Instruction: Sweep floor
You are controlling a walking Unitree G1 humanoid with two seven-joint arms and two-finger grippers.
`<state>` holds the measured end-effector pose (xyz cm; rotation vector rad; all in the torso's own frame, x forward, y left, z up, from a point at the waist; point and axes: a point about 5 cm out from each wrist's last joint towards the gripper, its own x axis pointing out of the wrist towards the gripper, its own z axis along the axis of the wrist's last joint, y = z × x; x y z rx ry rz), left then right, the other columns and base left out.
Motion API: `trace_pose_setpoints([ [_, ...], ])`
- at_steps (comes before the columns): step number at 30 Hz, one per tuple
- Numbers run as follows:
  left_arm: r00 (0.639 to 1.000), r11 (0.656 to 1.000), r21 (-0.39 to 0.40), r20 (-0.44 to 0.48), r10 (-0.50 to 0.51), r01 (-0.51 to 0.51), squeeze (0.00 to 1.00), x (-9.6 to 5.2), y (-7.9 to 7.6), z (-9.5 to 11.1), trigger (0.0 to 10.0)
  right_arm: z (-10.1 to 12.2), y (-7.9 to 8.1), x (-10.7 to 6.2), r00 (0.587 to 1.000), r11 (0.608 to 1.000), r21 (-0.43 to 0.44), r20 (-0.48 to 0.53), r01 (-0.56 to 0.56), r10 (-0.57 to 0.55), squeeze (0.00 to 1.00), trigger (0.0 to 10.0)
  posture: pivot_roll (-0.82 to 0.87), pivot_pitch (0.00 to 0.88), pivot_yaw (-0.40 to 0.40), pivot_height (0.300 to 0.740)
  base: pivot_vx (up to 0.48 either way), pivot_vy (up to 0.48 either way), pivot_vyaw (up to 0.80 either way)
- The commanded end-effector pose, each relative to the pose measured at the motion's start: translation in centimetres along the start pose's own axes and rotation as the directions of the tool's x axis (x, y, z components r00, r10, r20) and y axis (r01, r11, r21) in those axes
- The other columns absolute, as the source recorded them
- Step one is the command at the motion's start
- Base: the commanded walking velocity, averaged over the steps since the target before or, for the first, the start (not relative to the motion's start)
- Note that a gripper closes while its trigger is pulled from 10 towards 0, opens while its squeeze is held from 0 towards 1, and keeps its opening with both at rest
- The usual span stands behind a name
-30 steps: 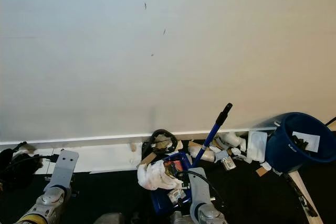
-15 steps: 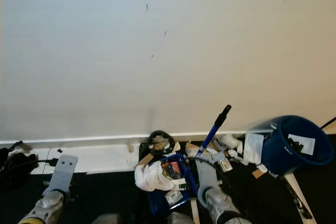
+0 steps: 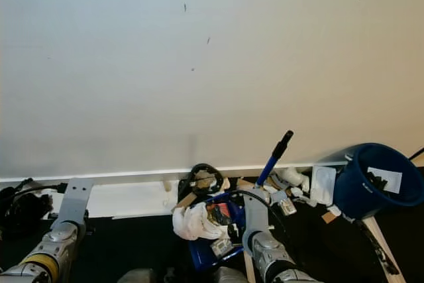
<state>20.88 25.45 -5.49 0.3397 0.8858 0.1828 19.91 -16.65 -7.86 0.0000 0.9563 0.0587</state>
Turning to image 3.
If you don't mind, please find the black patterned strap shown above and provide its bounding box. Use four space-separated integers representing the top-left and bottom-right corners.
358 220 398 274

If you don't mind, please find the red snack wrapper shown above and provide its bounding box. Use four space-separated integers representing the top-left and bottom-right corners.
207 203 231 225

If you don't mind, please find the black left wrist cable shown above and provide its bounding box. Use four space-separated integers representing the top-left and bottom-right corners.
0 182 70 199

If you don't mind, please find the white crumpled tissue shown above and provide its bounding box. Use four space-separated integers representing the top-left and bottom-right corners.
172 203 223 241

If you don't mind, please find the grey robot leg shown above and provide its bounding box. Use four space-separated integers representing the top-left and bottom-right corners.
213 266 246 283
118 268 156 283

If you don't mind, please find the grey robot right leg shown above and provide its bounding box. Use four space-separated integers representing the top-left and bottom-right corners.
213 266 246 283

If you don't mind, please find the white plastic pouch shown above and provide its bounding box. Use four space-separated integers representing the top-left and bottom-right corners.
310 166 337 205

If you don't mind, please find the small brown cardboard piece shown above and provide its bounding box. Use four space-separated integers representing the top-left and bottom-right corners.
321 210 339 224

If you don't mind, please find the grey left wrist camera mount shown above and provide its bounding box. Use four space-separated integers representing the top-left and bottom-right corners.
56 177 95 225

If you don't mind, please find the black ring-shaped loop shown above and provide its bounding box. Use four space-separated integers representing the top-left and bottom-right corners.
178 163 225 198

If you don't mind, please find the brown cardboard strip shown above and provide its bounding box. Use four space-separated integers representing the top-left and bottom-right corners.
172 192 193 209

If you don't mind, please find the blue plastic bucket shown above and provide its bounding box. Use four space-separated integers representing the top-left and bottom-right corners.
333 142 424 221

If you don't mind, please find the grey robot left leg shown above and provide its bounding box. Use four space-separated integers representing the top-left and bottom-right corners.
118 268 156 283

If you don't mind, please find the white paper sheet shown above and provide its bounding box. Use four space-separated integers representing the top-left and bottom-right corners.
366 167 403 194

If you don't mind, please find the blue long-handled dustpan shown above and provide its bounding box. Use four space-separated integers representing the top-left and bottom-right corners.
189 131 294 272

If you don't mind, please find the black tangled bundle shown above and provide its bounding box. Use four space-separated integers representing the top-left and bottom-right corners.
3 178 57 237

